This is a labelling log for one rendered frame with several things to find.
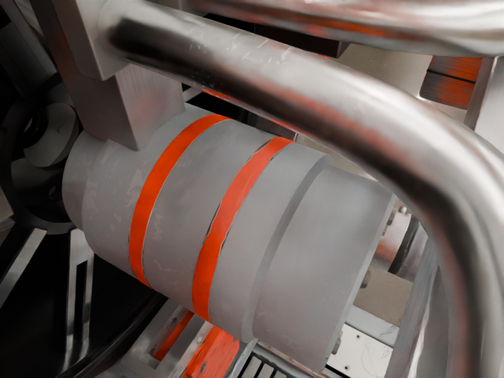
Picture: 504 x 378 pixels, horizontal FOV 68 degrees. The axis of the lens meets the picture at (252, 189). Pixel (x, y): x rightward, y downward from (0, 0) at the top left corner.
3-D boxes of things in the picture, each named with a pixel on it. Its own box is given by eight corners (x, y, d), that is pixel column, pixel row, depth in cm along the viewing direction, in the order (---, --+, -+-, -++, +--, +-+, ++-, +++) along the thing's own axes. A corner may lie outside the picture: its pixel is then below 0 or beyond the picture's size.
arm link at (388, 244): (385, 277, 50) (415, 211, 49) (351, 262, 51) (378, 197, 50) (386, 265, 58) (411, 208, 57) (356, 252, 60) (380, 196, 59)
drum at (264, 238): (183, 174, 41) (160, 54, 30) (372, 258, 34) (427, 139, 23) (86, 274, 33) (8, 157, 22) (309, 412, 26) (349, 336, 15)
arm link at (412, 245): (469, 304, 55) (487, 323, 45) (385, 267, 59) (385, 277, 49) (496, 246, 54) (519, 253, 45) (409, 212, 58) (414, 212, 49)
